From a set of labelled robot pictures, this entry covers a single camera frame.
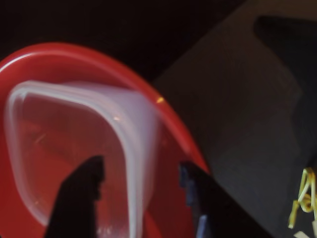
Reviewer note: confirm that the grey WOWROBO mat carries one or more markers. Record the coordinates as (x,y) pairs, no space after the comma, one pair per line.
(235,111)

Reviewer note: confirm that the black gripper finger with blue pads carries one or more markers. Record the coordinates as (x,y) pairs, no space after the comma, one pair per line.
(218,210)

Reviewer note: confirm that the red bowl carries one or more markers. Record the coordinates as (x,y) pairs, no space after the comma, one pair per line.
(74,62)

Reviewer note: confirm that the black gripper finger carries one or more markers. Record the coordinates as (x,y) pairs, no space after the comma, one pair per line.
(71,203)

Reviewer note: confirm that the clear plastic container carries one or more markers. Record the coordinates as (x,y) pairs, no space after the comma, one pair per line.
(138,119)

